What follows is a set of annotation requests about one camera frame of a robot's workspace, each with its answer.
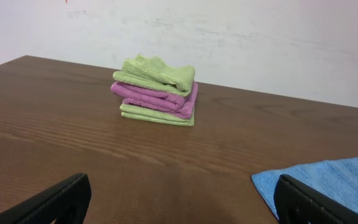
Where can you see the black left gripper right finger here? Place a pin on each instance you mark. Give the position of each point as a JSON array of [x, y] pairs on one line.
[[297, 203]]

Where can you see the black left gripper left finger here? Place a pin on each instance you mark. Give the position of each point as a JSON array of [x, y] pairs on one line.
[[66, 202]]

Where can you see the blue microfiber cloth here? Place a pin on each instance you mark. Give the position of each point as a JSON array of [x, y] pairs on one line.
[[336, 179]]

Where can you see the bottom green folded cloth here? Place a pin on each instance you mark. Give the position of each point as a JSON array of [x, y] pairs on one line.
[[144, 114]]

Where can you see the green folded cloth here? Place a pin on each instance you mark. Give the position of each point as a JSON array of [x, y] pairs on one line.
[[153, 73], [144, 114]]

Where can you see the purple folded cloth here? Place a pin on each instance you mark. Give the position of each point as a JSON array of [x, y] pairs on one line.
[[179, 106]]

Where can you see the top green folded cloth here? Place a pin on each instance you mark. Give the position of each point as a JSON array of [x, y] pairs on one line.
[[153, 73]]

